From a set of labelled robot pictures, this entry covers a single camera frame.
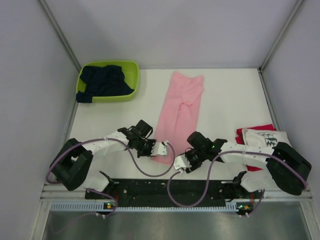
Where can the pink t shirt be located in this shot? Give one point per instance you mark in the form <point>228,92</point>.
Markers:
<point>179,115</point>

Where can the navy blue t shirt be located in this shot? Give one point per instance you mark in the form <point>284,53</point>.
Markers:
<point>107,81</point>

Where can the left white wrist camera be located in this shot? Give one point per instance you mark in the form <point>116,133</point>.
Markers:
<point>160,149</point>

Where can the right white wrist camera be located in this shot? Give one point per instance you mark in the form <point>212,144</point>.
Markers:
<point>181,163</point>

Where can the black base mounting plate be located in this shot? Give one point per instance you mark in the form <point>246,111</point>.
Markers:
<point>155,192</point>

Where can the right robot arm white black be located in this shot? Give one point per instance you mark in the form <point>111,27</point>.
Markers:
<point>279,166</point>

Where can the folded white printed t shirt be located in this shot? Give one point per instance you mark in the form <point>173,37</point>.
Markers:
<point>264,138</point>

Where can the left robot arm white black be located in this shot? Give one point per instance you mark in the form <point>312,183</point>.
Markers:
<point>74,164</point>

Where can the grey slotted cable duct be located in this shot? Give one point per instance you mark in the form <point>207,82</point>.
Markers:
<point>65,206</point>

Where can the lime green plastic basin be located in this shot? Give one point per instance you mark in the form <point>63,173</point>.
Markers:
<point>132,77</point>

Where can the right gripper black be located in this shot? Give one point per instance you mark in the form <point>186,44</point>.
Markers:
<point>193,166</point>

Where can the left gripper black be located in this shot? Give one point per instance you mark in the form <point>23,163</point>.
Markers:
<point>148,154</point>

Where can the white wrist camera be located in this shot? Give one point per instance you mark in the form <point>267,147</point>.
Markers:
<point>181,163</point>
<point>160,149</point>

